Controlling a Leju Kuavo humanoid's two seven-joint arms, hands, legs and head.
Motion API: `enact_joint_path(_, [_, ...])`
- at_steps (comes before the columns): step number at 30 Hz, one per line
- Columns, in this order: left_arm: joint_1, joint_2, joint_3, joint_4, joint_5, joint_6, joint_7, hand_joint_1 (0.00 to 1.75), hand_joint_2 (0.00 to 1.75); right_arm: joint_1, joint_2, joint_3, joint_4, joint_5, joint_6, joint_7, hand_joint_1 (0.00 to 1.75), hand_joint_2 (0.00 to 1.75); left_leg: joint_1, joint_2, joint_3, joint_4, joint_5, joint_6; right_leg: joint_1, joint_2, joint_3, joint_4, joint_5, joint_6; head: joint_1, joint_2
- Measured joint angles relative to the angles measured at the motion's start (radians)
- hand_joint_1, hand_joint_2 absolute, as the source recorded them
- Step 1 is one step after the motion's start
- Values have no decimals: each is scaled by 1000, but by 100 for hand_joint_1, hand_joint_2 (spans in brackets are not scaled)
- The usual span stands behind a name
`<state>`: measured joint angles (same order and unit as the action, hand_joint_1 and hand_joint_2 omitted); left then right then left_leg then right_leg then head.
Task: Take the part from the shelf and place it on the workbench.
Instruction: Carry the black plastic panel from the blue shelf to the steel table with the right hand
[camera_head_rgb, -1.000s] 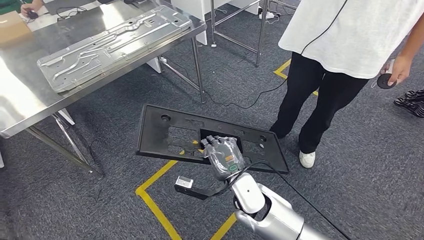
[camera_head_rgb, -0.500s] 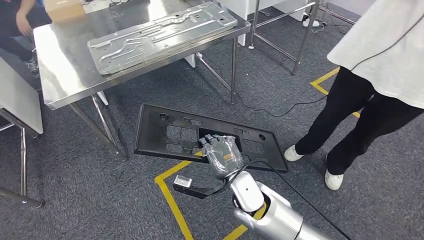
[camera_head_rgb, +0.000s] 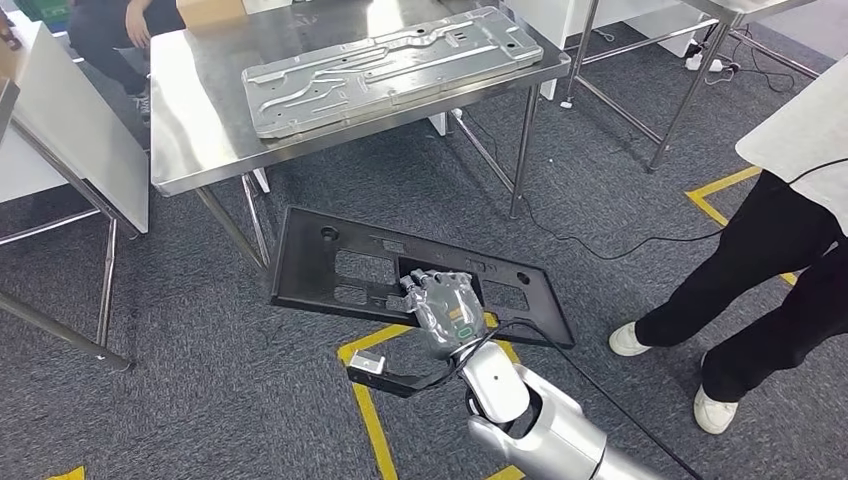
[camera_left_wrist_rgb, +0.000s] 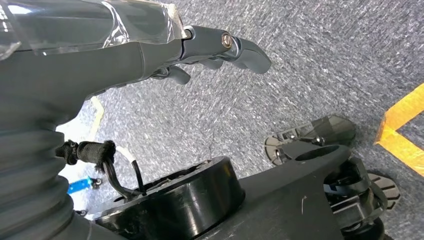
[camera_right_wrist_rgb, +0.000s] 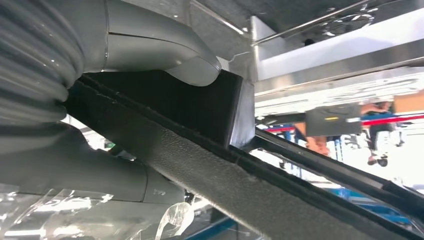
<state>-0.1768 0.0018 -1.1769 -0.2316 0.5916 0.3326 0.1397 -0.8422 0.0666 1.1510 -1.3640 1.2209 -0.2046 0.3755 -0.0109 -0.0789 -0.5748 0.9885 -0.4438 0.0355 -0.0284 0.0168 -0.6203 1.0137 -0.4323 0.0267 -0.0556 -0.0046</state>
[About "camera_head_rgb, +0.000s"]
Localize cardboard box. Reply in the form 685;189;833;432
175;0;248;31

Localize black floor cable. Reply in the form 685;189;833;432
457;109;727;263

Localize stainless steel workbench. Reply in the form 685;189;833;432
148;0;572;273

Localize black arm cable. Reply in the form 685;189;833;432
430;319;707;480

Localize person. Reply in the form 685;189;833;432
66;0;187;127
608;56;848;437

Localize stainless steel table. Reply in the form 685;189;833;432
0;76;21;144

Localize white cabinet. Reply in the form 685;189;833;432
503;0;720;101

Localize black plastic frame part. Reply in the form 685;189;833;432
269;206;576;351

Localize steel frame table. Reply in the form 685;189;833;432
561;0;821;175

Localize stamped metal panel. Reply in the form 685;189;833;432
240;6;546;140

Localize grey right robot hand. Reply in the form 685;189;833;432
399;268;490;362

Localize grey side table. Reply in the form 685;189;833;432
0;19;150;372

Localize white power strip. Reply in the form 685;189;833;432
684;52;727;74

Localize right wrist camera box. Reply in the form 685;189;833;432
345;351;465;400

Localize green crate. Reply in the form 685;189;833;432
13;0;71;24

